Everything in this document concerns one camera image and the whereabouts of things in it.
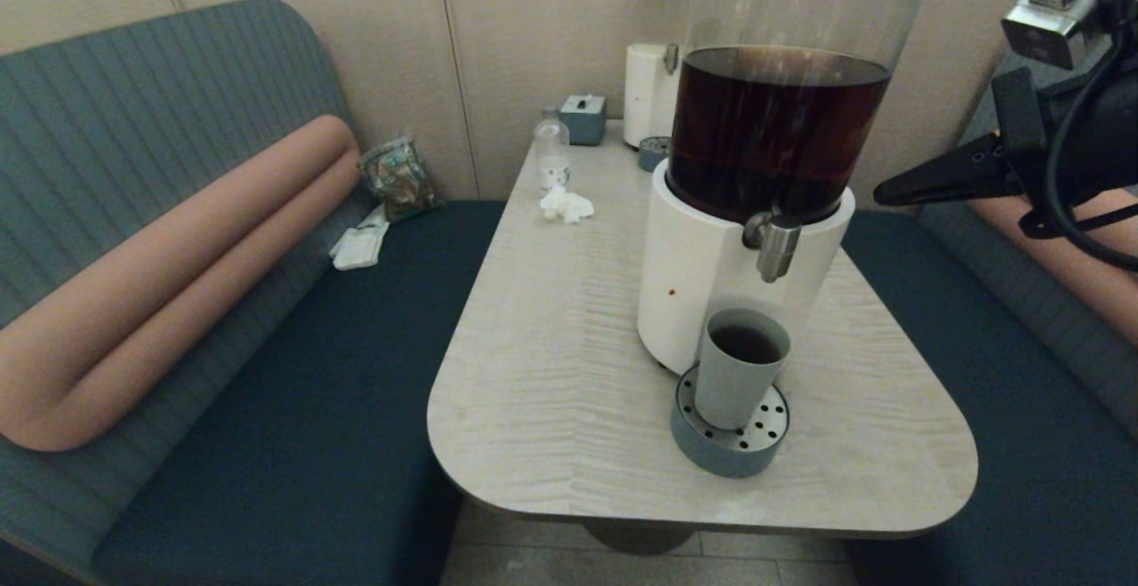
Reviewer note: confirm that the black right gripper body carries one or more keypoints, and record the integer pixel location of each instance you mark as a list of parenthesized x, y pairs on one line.
[(1031, 150)]

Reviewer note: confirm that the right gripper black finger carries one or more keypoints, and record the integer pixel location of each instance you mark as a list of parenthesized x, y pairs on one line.
[(951, 179)]

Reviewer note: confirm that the silver metal dispenser tap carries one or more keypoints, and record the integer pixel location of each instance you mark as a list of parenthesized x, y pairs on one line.
[(776, 248), (670, 59)]

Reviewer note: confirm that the grey plastic cup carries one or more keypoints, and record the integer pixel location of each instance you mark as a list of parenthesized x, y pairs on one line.
[(733, 381)]

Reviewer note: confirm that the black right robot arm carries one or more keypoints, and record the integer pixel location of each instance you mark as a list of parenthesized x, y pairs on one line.
[(1111, 124)]

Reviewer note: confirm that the teal ribbed bench backrest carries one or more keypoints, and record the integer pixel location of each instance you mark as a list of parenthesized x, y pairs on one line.
[(133, 97), (1022, 288)]

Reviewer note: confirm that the pink bolster cushion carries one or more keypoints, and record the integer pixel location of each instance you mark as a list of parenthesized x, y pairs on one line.
[(178, 266), (1102, 297)]

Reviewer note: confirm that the large dispenser with dark tea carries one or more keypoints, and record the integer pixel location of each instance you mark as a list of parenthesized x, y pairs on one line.
[(693, 284)]

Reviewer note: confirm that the round blue perforated drip tray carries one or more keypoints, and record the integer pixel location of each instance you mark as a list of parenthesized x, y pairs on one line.
[(725, 460), (651, 156)]

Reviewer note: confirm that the dark blue bench seat cushion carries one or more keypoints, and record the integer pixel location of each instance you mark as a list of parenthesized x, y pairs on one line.
[(311, 408), (1022, 479)]

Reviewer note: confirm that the white dispenser with clear tank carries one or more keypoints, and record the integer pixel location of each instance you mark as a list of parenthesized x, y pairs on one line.
[(645, 95)]

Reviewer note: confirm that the blue-grey tissue box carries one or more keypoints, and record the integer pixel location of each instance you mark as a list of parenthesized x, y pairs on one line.
[(582, 123)]

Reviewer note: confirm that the crumpled white tissue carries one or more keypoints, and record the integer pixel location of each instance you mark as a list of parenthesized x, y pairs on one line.
[(564, 204)]

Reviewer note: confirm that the clear plastic bottle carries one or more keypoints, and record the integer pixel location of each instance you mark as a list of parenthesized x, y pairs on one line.
[(551, 143)]

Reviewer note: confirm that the clear snack bag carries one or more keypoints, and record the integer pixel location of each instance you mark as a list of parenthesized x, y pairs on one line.
[(400, 179)]

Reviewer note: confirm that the white paper napkins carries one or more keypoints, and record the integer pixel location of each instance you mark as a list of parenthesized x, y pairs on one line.
[(360, 248)]

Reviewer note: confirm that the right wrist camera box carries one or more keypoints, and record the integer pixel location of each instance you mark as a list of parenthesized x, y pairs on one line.
[(1053, 26)]

